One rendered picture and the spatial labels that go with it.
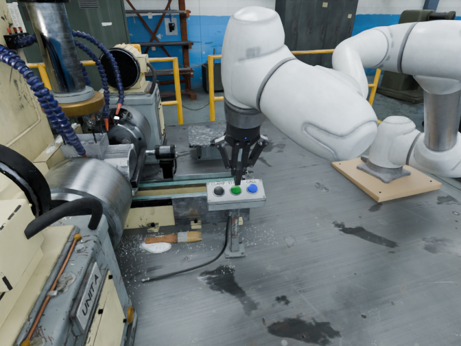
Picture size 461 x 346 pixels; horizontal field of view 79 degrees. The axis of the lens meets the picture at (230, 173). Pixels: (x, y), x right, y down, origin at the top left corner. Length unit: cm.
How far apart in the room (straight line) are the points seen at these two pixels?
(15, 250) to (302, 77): 44
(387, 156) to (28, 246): 135
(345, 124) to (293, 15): 591
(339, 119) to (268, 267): 66
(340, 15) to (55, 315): 671
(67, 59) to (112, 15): 316
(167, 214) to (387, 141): 101
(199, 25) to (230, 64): 565
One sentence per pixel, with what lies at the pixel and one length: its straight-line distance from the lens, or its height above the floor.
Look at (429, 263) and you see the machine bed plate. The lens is 117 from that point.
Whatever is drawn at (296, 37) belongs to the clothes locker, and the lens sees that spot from 636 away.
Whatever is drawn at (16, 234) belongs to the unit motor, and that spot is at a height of 129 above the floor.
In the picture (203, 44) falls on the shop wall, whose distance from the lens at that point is 617.
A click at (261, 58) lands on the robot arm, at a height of 146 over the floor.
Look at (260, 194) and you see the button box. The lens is 83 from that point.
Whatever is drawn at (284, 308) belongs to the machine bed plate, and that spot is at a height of 80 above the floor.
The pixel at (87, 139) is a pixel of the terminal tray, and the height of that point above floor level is 112.
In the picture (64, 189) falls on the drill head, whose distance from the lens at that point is 77.
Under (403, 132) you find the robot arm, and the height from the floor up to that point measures 106.
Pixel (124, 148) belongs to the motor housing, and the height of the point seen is 111.
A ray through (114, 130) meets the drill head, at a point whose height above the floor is 111.
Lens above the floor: 153
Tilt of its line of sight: 31 degrees down
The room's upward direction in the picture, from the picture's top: straight up
